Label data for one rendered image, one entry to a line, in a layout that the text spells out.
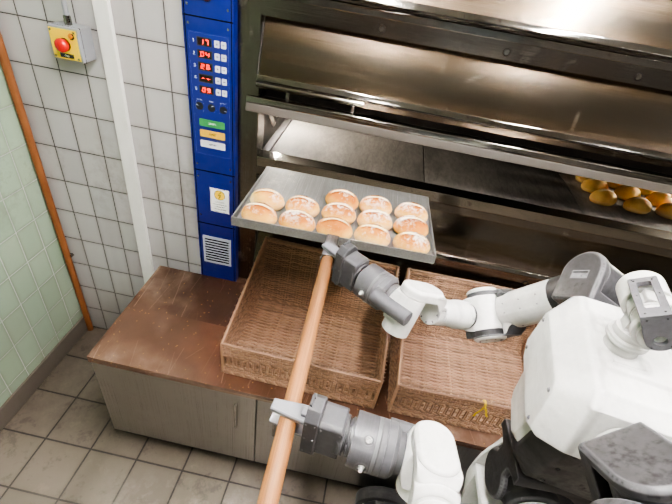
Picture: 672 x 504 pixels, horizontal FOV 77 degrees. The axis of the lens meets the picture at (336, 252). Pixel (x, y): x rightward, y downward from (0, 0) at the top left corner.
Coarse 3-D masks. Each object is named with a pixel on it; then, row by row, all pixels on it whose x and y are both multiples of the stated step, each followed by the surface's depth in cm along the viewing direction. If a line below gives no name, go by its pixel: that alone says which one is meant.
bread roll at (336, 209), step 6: (330, 204) 118; (336, 204) 117; (342, 204) 118; (324, 210) 118; (330, 210) 117; (336, 210) 117; (342, 210) 117; (348, 210) 117; (324, 216) 118; (330, 216) 117; (336, 216) 117; (342, 216) 117; (348, 216) 117; (354, 216) 119; (348, 222) 118
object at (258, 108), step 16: (256, 112) 126; (272, 112) 125; (288, 112) 124; (352, 128) 124; (368, 128) 123; (432, 128) 139; (432, 144) 123; (448, 144) 122; (512, 144) 137; (512, 160) 122; (528, 160) 121; (544, 160) 121; (592, 160) 135; (592, 176) 121; (608, 176) 120; (624, 176) 120
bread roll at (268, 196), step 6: (258, 192) 118; (264, 192) 117; (270, 192) 117; (276, 192) 118; (252, 198) 118; (258, 198) 117; (264, 198) 117; (270, 198) 117; (276, 198) 118; (282, 198) 119; (270, 204) 117; (276, 204) 118; (282, 204) 119; (276, 210) 119
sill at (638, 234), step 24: (288, 168) 151; (312, 168) 150; (336, 168) 151; (408, 192) 150; (432, 192) 148; (456, 192) 150; (528, 216) 148; (552, 216) 146; (576, 216) 148; (648, 240) 146
